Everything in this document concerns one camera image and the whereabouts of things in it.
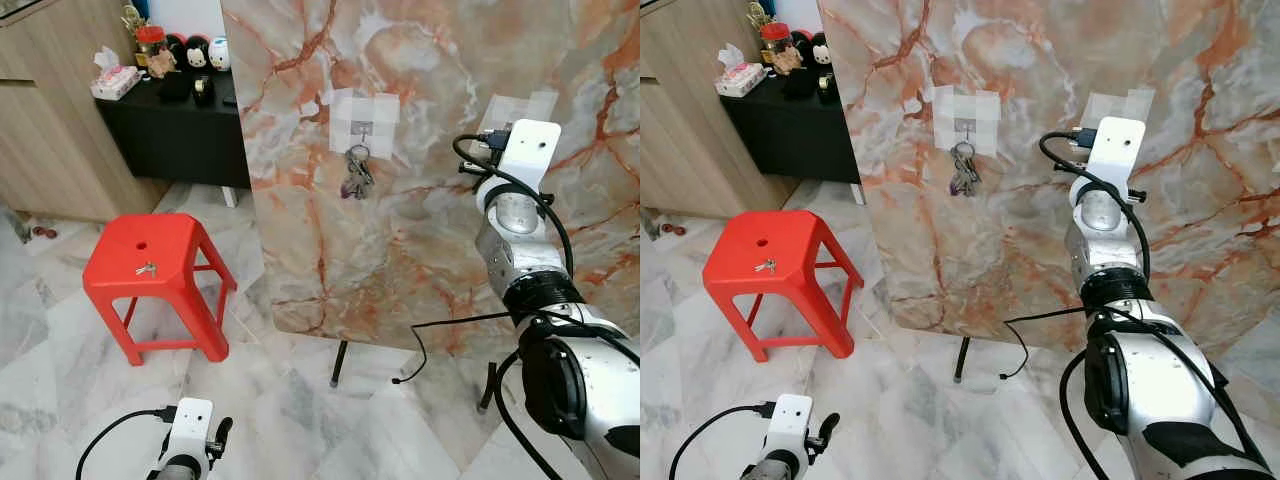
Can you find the pink tissue box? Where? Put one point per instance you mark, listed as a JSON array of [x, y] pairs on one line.
[[115, 80], [741, 77]]

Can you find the gold ornament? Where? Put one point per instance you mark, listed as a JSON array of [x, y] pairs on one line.
[[757, 20], [132, 22]]

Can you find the white plush toy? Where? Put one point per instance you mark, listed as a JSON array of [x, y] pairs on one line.
[[219, 54]]

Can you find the orange marble pattern board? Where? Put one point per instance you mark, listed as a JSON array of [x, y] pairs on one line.
[[420, 250], [1020, 240]]

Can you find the small silver key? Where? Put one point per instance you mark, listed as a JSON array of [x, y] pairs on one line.
[[766, 266], [147, 269]]

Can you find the black mouse plush toy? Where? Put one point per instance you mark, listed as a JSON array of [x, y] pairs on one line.
[[822, 50], [195, 52]]

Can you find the clear jar with red lid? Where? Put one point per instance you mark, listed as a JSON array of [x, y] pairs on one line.
[[151, 50], [776, 46]]

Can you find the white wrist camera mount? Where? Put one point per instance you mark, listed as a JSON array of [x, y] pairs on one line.
[[528, 150], [790, 420], [1118, 150], [192, 425]]

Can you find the clear adhesive wall hook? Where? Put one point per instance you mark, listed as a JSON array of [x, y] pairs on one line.
[[530, 103], [364, 118], [1120, 100], [968, 115]]

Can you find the black wallet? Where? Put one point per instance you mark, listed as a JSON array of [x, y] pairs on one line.
[[176, 87], [800, 83]]

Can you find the black TV console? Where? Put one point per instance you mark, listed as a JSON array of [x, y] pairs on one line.
[[800, 135], [170, 140]]

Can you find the red plastic stool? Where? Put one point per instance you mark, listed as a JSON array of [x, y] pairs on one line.
[[775, 255], [150, 250]]

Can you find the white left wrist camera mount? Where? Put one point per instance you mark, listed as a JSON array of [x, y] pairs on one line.
[[790, 420], [192, 425]]

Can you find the black board stand leg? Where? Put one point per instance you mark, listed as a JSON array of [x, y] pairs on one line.
[[962, 360], [339, 365], [488, 388]]

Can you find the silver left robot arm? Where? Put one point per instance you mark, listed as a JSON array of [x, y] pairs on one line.
[[178, 468], [772, 466]]

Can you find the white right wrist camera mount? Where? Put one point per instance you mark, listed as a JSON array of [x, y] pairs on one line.
[[1118, 150], [528, 150]]

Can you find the small red dumbbell toy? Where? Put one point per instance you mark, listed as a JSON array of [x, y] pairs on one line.
[[44, 232], [672, 228]]

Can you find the light wooden cabinet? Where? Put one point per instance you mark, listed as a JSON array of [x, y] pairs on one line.
[[680, 120], [50, 130]]

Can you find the black tape dispenser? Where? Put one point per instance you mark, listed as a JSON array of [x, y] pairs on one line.
[[826, 86], [203, 90]]

